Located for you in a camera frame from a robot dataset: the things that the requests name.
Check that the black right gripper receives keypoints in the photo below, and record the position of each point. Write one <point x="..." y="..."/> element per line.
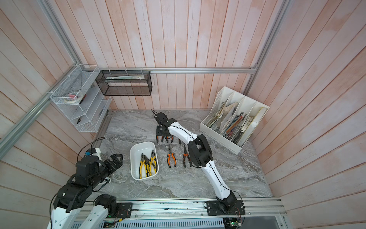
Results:
<point x="157" y="131"/>

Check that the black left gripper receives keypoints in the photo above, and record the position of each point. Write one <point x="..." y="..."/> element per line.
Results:
<point x="112" y="167"/>

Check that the orange grey long-nose pliers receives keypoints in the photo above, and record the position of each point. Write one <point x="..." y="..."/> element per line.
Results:
<point x="171" y="158"/>

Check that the white plastic storage box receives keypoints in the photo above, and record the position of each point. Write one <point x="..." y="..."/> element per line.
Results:
<point x="135" y="155"/>

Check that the yellow black combination pliers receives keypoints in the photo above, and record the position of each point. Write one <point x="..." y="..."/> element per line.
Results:
<point x="143" y="172"/>

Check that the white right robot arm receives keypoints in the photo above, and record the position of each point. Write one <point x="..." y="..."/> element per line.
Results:
<point x="201" y="157"/>

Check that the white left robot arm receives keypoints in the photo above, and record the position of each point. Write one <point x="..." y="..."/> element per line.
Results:
<point x="92" y="174"/>

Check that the white desktop file organizer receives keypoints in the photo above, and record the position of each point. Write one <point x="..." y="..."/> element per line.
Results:
<point x="233" y="119"/>

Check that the tape roll on shelf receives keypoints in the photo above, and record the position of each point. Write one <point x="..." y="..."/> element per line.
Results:
<point x="72" y="98"/>

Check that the black mesh wall basket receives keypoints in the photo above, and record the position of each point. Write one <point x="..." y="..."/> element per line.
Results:
<point x="125" y="82"/>

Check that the white wire mesh shelf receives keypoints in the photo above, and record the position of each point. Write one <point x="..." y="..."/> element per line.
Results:
<point x="81" y="100"/>

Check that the aluminium frame rail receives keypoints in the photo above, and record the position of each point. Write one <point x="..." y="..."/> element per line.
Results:
<point x="17" y="131"/>

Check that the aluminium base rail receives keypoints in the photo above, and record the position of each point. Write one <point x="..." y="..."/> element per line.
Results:
<point x="189" y="208"/>

